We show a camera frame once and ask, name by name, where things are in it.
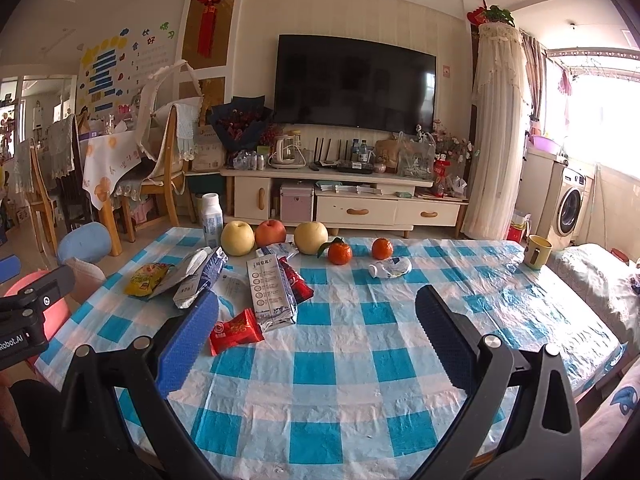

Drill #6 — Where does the pink plastic basin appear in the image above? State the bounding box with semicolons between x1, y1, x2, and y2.
3;268;73;346

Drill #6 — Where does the yellow snack bag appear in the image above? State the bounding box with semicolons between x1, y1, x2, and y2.
124;262;171;297

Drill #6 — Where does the white wrapper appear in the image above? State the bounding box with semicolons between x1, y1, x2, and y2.
369;257;412;280

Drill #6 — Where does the silver carton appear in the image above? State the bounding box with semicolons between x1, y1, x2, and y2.
151;246;228;310

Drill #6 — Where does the small red snack packet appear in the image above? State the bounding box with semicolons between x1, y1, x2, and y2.
208;309;264;356

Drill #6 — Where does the white milk carton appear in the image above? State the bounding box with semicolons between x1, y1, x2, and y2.
246;255;297;333

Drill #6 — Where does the red milk tea packet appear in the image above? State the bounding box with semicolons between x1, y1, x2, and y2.
278;257;314;304

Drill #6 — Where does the white wet wipes pack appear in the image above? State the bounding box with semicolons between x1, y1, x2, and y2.
214;269;253;322

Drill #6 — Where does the blue round stool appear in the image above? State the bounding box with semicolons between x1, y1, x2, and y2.
56;222;112;264

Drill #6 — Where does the yellow green mug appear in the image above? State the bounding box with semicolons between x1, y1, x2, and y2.
523;235;552;271

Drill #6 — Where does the white lace covered air conditioner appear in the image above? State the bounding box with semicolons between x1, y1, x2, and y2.
462;23;529;240

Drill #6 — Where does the small tangerine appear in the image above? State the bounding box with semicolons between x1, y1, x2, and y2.
371;237;394;260

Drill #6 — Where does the dark wooden chair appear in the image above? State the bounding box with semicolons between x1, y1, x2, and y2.
48;114;93;232

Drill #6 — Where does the tangerine with leaf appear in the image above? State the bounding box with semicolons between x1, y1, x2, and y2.
317;237;352;266

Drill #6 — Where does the white washing machine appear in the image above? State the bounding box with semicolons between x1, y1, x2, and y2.
536;162;592;250

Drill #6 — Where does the white tv cabinet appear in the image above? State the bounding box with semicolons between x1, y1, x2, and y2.
221;168;468;237

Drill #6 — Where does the right yellow pear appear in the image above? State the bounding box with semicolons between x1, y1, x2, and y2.
294;221;329;255

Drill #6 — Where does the yellow pear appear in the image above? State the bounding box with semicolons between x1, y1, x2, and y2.
220;220;255;257
294;221;329;255

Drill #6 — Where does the clear plastic bag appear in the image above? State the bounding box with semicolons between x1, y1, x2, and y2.
397;131;436;181

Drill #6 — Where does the white milk bottle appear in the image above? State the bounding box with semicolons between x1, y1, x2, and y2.
201;193;224;248

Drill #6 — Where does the left yellow pear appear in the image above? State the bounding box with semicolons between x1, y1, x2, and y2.
220;220;255;257

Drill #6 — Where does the pink storage box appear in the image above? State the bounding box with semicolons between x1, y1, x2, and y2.
280;182;314;223

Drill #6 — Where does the red apple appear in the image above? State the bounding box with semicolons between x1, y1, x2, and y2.
255;219;288;247

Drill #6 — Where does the wooden dining chair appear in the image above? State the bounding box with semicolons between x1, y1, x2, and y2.
119;104;189;244

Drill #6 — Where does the white electric kettle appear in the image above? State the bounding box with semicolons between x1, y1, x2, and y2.
268;131;307;169

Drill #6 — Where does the dark blue flower bouquet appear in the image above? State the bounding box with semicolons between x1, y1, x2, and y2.
205;96;273;155

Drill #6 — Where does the black flat television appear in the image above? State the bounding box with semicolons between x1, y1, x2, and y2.
273;35;436;133

